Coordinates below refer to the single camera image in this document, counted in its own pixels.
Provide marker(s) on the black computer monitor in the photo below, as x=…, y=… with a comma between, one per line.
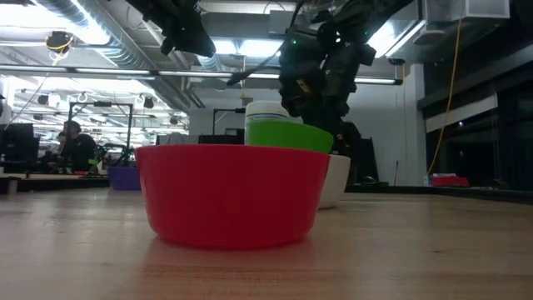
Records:
x=16, y=143

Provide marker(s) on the red plastic bowl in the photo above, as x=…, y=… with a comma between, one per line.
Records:
x=231, y=196

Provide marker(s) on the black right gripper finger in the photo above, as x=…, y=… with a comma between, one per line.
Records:
x=345, y=137
x=291, y=106

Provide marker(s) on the thin black monitor frame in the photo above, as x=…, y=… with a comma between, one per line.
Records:
x=227, y=111

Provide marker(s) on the grey cloth cover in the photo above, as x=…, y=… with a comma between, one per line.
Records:
x=175, y=138

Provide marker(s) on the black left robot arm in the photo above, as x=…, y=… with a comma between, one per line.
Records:
x=143, y=6

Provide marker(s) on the black office partition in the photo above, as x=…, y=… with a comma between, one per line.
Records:
x=220, y=139

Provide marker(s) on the white plastic bowl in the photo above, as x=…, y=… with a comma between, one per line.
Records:
x=335, y=179

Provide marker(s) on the black background robot arm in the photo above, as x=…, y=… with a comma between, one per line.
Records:
x=114, y=154

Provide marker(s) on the long ceiling light strip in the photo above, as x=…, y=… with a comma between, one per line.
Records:
x=125, y=71

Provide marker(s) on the silver ventilation duct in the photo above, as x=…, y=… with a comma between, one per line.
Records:
x=108, y=37

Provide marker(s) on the person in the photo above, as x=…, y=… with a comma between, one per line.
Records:
x=81, y=148
x=60, y=146

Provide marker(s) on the black metal frame stand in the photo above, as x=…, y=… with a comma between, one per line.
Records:
x=130, y=133

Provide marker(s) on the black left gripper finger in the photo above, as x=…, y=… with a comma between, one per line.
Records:
x=202, y=43
x=167, y=46

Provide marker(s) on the green plastic bowl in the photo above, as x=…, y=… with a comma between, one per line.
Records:
x=287, y=135

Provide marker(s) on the purple plastic bowl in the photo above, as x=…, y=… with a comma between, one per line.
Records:
x=124, y=179

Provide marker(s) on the Lysol wipes canister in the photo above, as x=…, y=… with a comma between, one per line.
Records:
x=264, y=111

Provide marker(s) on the red box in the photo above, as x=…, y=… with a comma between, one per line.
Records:
x=449, y=181

